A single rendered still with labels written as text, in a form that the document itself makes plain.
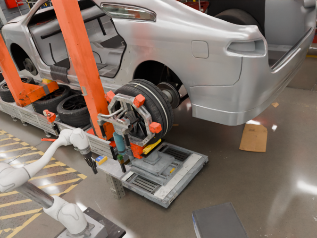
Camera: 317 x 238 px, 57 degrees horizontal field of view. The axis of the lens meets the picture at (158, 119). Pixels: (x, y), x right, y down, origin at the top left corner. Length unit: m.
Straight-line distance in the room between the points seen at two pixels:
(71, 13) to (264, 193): 2.50
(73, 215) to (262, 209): 1.72
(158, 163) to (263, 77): 1.46
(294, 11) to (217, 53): 1.74
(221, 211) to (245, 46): 1.38
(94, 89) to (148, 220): 1.42
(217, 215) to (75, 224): 1.13
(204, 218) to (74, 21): 2.04
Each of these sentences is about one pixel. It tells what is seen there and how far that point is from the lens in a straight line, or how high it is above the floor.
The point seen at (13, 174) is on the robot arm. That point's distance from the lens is 2.14.
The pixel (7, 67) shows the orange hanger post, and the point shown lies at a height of 1.15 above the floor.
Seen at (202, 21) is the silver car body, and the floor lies 1.69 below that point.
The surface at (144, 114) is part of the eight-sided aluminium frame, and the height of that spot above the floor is 1.00.
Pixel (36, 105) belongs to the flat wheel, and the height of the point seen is 0.47.
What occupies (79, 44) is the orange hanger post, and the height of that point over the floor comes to 1.62.
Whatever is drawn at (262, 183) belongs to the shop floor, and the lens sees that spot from 3.28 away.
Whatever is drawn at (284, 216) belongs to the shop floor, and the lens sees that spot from 3.02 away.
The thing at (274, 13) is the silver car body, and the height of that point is 1.30.
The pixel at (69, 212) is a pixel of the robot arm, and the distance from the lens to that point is 2.43.
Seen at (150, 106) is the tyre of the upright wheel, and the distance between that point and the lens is 2.66.
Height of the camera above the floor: 2.30
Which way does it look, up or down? 31 degrees down
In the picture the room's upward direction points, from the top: 11 degrees counter-clockwise
